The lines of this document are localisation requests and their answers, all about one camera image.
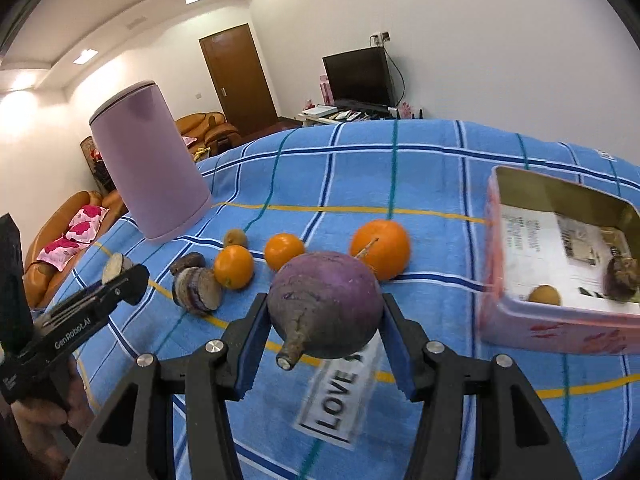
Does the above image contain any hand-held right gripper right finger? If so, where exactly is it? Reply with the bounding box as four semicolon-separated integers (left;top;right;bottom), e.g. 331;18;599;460
380;292;583;480

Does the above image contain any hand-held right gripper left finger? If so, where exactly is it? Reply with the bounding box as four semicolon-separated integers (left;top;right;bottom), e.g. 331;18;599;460
62;292;271;480

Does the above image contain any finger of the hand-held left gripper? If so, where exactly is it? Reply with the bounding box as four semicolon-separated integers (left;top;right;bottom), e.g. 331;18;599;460
45;263;151;331

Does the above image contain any purple sweet potato piece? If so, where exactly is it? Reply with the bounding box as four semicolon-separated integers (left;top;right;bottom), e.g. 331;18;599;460
172;267;224;317
102;253;135;286
605;255;640;302
170;253;206;277

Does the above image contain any small orange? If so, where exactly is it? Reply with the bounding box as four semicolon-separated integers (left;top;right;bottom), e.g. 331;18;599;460
263;232;306;272
213;245;255;290

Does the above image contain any purple round turnip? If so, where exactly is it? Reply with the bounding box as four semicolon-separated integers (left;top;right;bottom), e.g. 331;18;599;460
266;251;385;372

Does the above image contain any large orange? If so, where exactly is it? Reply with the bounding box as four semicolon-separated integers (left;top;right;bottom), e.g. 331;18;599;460
349;219;412;282

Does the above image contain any pink tin box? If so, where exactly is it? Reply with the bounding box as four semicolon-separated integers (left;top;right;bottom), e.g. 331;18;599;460
477;165;640;358

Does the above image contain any person's left hand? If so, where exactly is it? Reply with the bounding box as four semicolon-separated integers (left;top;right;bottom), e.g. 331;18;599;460
10;355;97;463

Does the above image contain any orange leather sofa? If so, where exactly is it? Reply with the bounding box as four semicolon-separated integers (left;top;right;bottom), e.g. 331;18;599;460
22;189;127;308

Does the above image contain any dark wooden cabinet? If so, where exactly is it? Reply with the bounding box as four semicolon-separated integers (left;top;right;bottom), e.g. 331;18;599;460
80;135;119;194

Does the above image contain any lilac electric kettle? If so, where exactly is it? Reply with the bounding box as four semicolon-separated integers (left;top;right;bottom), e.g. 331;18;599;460
89;80;213;245

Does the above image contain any orange leather armchair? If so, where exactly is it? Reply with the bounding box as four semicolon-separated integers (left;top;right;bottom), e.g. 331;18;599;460
175;111;242;157

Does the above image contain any printed paper sheet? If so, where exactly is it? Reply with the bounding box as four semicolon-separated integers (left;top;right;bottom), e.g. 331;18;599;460
499;204;640;307

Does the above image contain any blue plaid blanket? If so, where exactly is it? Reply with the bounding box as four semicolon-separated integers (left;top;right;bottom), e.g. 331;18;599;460
30;119;640;480

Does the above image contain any brown wooden door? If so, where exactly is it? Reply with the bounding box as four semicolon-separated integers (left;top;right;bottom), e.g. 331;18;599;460
199;23;281;137

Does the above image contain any white television stand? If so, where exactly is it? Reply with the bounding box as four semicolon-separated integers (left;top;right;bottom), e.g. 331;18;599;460
295;104;398;127

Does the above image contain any black television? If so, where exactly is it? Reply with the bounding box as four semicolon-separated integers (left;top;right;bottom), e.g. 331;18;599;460
322;47;397;107

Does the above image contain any black television cable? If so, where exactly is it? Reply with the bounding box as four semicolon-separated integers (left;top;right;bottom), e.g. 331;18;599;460
384;44;407;107

